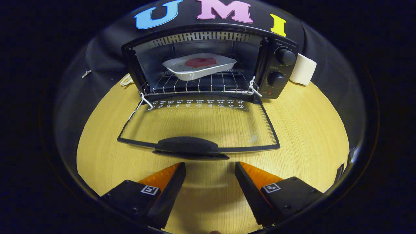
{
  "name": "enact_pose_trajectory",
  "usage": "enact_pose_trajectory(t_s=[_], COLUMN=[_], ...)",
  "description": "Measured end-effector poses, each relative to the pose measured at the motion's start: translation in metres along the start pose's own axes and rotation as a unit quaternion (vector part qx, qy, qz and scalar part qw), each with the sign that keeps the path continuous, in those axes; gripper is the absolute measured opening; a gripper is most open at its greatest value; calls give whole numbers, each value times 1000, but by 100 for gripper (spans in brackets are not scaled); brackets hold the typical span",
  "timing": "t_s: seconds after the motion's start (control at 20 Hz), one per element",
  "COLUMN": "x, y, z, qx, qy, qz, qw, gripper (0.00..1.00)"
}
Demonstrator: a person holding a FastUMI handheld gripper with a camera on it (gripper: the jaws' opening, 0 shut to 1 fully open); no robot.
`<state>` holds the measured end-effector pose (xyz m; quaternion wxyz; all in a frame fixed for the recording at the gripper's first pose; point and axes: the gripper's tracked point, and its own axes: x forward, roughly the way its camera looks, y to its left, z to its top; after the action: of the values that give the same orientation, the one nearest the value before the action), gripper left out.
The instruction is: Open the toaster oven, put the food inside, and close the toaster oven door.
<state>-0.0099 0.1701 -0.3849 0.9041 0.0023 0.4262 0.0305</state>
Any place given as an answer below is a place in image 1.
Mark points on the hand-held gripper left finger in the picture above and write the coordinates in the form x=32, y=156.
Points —
x=167, y=198

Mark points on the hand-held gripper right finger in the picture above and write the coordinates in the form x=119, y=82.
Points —
x=250, y=198

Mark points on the white square plate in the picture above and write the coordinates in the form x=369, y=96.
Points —
x=195, y=73

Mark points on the black toaster oven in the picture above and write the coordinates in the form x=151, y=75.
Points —
x=266, y=70

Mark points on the pink round meat slice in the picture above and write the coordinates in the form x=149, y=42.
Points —
x=201, y=62

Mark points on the white pop-up toaster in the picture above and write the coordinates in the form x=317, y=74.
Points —
x=305, y=70

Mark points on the small white dish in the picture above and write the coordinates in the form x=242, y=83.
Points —
x=126, y=80

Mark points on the white clip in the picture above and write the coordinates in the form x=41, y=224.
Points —
x=86, y=74

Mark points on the black backdrop cloth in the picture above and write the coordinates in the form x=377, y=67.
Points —
x=325, y=58

